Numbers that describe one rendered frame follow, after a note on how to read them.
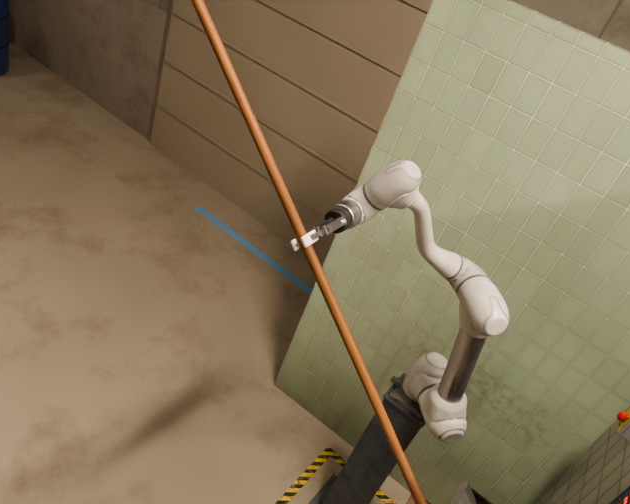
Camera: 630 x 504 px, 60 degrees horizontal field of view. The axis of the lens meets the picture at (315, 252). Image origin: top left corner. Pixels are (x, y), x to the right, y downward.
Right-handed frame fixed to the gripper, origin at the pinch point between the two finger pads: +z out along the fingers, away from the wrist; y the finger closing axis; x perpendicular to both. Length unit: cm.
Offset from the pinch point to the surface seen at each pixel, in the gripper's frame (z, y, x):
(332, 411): -121, 133, -125
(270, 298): -190, 208, -60
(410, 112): -123, 11, 23
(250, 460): -67, 156, -119
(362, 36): -269, 88, 93
